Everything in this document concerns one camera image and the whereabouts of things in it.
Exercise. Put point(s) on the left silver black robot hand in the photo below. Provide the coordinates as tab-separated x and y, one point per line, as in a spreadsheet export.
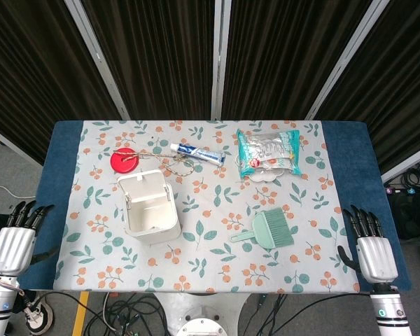
12	248

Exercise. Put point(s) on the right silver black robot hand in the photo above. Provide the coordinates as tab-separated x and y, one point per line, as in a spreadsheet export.
376	259

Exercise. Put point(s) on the white lidded plastic box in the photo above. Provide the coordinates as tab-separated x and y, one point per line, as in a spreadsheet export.
150	217

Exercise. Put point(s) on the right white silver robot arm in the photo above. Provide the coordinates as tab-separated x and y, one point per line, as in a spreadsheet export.
390	309

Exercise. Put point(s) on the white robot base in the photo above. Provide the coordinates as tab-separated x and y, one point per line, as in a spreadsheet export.
203	315

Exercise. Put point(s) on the mint green hand brush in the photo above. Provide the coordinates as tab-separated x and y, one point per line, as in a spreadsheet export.
266	229

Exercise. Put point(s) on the black bag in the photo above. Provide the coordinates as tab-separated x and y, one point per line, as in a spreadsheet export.
414	217

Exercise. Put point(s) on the white black sneaker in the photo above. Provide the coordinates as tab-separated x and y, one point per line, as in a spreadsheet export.
38	316

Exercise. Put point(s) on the blue table cover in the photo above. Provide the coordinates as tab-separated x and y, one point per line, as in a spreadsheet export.
61	157

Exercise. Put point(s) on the red round disc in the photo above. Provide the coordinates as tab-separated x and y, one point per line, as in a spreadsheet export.
120	164

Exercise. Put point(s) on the teal silver snack packet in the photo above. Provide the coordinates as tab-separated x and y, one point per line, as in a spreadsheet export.
269	150

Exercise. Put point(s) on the floral leaf-print tablecloth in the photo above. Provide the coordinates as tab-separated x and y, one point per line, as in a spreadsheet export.
210	266

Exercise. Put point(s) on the dark ribbed partition panel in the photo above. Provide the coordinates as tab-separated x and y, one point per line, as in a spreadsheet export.
31	70
161	59
399	87
283	59

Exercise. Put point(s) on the blue white toothpaste tube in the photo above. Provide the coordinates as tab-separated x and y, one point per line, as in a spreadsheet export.
199	154

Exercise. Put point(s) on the aluminium partition rail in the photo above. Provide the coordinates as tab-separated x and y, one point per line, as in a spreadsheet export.
409	162
14	145

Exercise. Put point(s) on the aluminium partition post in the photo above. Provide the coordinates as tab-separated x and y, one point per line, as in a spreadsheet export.
346	59
221	59
98	59

